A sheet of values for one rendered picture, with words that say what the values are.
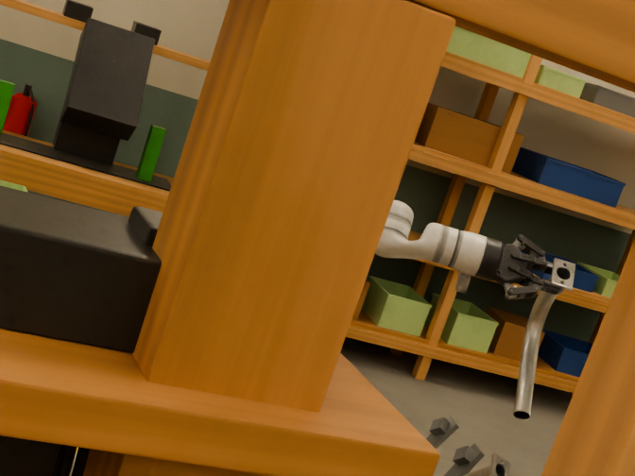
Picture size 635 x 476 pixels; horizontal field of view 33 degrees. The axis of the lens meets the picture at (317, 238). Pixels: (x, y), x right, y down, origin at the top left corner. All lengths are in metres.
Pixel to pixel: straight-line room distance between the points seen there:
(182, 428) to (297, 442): 0.09
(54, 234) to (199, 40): 5.97
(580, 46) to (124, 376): 0.41
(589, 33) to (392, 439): 0.34
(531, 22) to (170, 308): 0.33
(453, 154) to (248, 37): 6.01
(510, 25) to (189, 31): 5.95
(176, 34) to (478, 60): 1.85
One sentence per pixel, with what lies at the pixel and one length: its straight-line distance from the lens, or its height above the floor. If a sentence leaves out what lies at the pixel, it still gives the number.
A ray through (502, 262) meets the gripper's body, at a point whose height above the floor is 1.54.
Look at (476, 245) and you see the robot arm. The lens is 1.94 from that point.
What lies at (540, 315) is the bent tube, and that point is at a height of 1.46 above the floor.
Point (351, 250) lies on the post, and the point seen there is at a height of 1.67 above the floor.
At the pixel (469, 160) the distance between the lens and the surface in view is 6.77.
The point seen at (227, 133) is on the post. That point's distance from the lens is 0.73.
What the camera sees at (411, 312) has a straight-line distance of 6.87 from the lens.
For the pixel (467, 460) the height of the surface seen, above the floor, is 1.12.
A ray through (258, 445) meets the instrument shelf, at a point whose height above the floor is 1.52.
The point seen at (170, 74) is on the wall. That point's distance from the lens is 6.73.
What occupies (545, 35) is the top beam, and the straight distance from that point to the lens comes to 0.82.
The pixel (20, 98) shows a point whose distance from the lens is 6.55.
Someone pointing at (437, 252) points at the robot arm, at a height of 1.52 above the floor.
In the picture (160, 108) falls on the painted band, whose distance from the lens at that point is 6.74.
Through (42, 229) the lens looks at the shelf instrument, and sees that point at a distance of 0.79.
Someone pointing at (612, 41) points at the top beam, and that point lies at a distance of 0.86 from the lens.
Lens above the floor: 1.80
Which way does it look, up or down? 10 degrees down
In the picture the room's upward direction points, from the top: 19 degrees clockwise
